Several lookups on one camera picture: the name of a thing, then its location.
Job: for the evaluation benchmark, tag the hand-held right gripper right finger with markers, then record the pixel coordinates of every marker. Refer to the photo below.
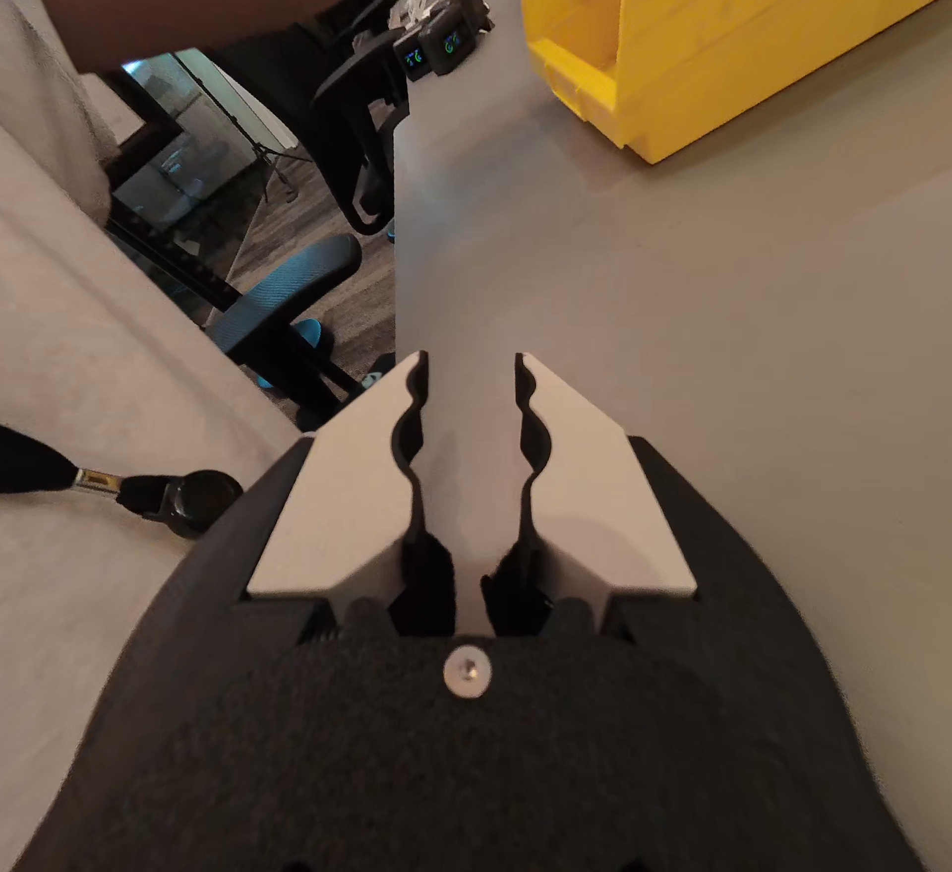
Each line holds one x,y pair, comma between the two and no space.
610,515

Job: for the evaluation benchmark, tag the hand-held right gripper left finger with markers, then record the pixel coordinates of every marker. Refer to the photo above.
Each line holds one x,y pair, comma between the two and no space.
335,515

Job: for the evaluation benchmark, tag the black office chair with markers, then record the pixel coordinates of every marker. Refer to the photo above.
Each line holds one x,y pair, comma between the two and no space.
349,105

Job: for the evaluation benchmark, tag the black device green display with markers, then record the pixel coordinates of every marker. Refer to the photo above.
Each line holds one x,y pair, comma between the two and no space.
450,46
413,57

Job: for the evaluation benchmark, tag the yellow plastic bin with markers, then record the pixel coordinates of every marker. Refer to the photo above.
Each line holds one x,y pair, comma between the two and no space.
744,31

